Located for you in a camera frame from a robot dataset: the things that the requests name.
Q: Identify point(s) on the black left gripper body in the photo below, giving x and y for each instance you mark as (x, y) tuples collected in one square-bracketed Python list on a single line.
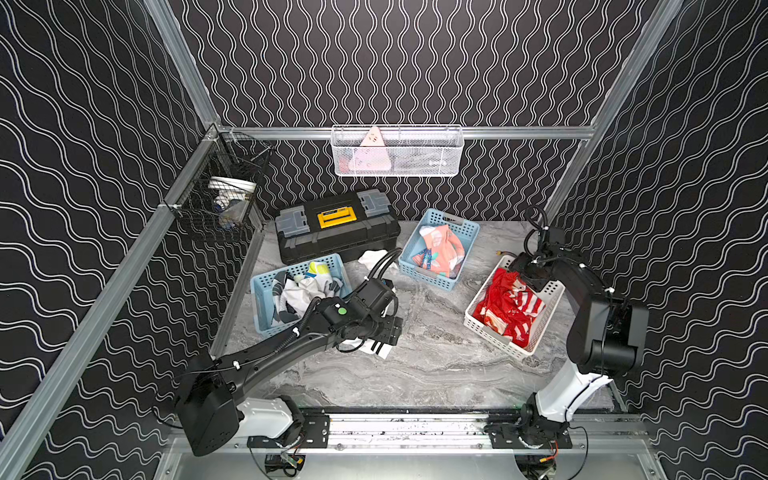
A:
[(387, 327)]

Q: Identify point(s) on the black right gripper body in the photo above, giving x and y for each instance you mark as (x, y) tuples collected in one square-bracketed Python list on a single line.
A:
[(526, 267)]

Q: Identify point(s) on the red christmas sock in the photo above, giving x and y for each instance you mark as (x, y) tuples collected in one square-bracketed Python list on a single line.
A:
[(519, 334)]

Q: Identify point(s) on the plain white sock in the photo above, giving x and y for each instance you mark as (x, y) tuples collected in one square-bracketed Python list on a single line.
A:
[(371, 257)]

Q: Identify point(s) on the white neon yellow sock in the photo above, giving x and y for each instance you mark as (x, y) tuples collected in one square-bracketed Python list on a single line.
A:
[(317, 268)]

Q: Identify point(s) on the red white striped sock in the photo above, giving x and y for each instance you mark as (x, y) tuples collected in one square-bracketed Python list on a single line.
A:
[(511, 300)]

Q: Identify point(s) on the pink sock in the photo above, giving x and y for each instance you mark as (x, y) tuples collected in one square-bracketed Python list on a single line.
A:
[(443, 252)]

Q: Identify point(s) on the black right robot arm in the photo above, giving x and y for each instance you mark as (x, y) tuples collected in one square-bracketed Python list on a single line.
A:
[(607, 337)]

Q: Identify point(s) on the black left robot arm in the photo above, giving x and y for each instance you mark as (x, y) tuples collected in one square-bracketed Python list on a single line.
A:
[(213, 402)]

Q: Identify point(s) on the white perforated basket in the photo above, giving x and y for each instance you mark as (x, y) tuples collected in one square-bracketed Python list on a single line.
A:
[(551, 295)]

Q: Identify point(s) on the light blue right basket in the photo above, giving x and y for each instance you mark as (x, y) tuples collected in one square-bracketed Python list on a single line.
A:
[(466, 230)]

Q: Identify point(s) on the light blue basket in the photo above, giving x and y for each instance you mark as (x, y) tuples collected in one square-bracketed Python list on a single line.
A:
[(261, 286), (466, 230)]

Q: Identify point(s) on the light blue left basket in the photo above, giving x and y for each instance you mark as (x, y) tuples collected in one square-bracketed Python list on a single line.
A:
[(261, 286)]

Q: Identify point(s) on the black plastic toolbox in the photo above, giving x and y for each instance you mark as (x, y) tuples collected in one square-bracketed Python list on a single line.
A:
[(348, 225)]

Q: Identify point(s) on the pink triangle card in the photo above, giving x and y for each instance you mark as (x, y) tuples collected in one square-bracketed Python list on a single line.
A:
[(371, 155)]

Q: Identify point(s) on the clear wall-mounted bin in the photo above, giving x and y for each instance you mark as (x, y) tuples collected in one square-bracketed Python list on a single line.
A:
[(415, 150)]

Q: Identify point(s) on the black wire wall basket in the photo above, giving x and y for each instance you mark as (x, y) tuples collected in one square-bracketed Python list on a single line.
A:
[(220, 204)]

